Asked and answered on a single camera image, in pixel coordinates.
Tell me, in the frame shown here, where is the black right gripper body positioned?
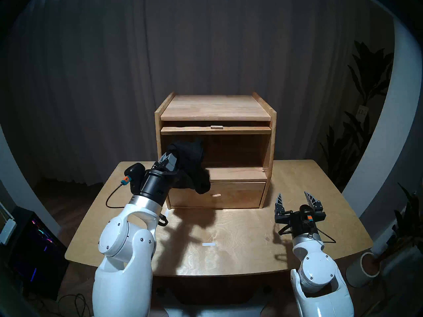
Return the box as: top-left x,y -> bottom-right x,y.
275,209 -> 327,237

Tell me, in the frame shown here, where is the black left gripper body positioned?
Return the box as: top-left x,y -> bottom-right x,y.
140,169 -> 181,208

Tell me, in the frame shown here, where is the black shirt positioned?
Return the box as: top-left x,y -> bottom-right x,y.
165,138 -> 211,194

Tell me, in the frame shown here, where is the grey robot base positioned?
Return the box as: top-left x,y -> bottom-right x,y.
164,300 -> 268,317

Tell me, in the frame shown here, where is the wooden cabinet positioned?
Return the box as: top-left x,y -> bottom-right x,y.
155,92 -> 277,209

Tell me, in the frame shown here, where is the white round plant pot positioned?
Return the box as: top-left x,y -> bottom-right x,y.
346,252 -> 381,288

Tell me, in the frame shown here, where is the small dark potted plant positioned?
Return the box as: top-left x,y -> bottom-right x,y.
373,183 -> 423,264

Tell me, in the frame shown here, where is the grey pleated curtain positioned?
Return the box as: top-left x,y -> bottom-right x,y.
0,0 -> 395,191

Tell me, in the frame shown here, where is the black computer tower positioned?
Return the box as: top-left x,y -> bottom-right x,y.
8,207 -> 70,300

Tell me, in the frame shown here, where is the tall dark leafy plant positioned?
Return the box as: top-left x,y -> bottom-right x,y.
319,41 -> 395,191

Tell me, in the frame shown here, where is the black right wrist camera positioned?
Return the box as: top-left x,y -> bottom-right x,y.
299,204 -> 315,225

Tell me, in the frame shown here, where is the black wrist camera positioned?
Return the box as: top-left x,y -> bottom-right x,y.
299,204 -> 315,225
121,163 -> 146,195

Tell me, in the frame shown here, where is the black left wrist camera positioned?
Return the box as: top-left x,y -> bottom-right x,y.
121,163 -> 146,195

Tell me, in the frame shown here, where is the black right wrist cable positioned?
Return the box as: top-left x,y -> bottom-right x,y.
279,226 -> 336,243

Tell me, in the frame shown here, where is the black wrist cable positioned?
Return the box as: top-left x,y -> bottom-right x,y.
279,226 -> 336,243
106,184 -> 168,227

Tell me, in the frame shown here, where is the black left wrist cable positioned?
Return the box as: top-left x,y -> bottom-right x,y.
106,184 -> 168,227

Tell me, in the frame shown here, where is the black floor cable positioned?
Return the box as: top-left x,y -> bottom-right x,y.
58,293 -> 91,317

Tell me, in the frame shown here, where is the white wall device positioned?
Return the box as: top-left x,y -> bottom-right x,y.
0,217 -> 16,246

